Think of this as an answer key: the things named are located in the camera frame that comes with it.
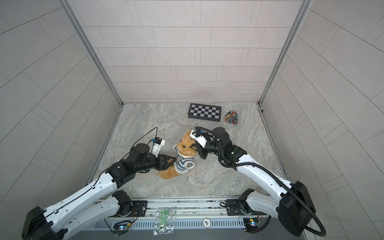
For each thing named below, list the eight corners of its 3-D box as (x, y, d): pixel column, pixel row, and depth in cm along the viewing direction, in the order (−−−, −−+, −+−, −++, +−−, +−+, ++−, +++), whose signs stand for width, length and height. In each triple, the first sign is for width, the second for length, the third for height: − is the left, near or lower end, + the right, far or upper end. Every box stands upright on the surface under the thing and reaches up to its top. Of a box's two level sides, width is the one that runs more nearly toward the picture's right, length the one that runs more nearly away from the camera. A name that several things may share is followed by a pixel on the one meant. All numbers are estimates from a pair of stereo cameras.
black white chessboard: (187, 118, 110) (187, 114, 107) (190, 106, 118) (190, 102, 115) (220, 122, 107) (220, 119, 105) (221, 109, 115) (222, 106, 112)
